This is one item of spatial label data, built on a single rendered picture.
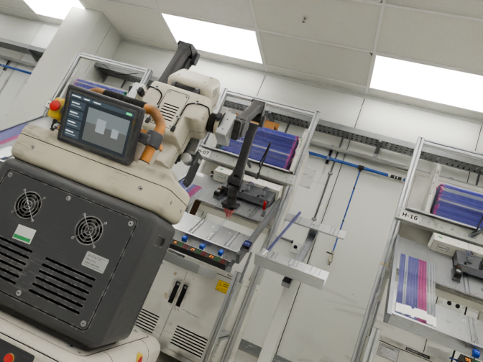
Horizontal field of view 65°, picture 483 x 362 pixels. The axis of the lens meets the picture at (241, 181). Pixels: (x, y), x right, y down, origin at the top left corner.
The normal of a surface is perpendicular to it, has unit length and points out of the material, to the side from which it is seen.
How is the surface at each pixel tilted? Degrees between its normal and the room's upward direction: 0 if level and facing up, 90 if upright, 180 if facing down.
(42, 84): 90
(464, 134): 90
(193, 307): 90
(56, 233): 90
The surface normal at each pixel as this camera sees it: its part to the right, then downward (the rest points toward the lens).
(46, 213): -0.09, -0.29
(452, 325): 0.13, -0.87
